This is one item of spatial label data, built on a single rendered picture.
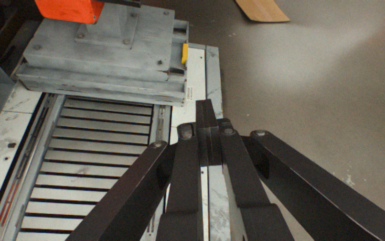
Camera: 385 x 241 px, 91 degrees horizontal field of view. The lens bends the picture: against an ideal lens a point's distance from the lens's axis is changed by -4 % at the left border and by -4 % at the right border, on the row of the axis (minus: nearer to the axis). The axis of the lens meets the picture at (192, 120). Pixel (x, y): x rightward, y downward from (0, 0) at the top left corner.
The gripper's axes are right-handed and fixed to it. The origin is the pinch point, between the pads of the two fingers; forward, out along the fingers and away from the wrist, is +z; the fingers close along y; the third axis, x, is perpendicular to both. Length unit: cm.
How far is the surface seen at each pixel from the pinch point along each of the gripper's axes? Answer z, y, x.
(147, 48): 49, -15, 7
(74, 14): 24.5, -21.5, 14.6
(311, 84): 86, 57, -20
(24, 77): 40, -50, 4
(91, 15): 24.7, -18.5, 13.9
